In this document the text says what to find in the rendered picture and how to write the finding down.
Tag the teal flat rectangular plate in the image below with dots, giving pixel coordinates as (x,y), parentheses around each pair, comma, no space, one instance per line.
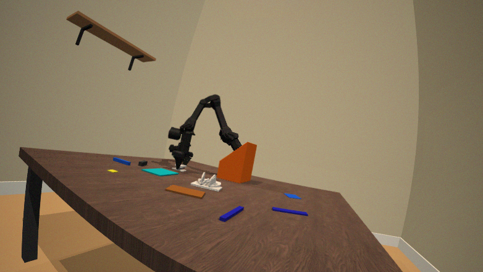
(160,172)

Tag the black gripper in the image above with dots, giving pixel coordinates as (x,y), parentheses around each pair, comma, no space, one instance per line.
(183,154)

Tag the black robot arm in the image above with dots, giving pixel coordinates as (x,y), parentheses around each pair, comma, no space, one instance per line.
(226,134)

